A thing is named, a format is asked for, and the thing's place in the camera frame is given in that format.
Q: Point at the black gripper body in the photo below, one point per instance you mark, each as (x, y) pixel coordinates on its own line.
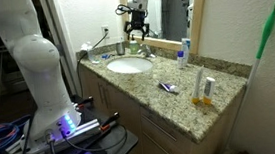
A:
(137, 20)

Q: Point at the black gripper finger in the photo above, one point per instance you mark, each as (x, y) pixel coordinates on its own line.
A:
(127, 28)
(146, 31)

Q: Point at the silver metal cup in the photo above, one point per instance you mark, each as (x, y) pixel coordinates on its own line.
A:
(120, 49)

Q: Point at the small blue object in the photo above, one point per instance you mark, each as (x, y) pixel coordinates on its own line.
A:
(104, 56)

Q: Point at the purple toothpaste tube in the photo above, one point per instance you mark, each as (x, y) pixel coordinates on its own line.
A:
(168, 87)

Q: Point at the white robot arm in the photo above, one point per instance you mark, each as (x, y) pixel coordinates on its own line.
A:
(39, 68)

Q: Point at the green soap pump bottle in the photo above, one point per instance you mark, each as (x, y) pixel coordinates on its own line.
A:
(134, 47)

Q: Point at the chrome sink faucet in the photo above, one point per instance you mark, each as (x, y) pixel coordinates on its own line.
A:
(147, 51)

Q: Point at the white oval sink basin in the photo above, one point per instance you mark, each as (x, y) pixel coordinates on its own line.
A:
(130, 66)

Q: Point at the tall white blue tube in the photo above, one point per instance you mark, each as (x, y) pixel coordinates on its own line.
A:
(186, 51)

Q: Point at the small white blue-capped bottle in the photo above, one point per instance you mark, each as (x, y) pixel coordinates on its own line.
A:
(180, 60)

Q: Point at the wood framed mirror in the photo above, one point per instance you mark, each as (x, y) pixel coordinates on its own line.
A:
(200, 14)

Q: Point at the white lotion tube orange cap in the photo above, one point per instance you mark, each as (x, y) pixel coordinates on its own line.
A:
(197, 85)

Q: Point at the wooden vanity cabinet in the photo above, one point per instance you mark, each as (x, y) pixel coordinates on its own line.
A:
(120, 105)

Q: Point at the black orange clamp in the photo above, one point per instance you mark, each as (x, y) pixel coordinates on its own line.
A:
(85, 102)
(109, 121)

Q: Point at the white bottle orange cap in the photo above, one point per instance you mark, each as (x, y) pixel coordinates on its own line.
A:
(209, 91)

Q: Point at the black robot cart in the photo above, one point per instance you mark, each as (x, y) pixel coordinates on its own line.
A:
(116, 144)

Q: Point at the white wall outlet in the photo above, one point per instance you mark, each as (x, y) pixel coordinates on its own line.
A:
(105, 31)

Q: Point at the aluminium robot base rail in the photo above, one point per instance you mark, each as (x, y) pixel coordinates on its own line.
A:
(82, 130)

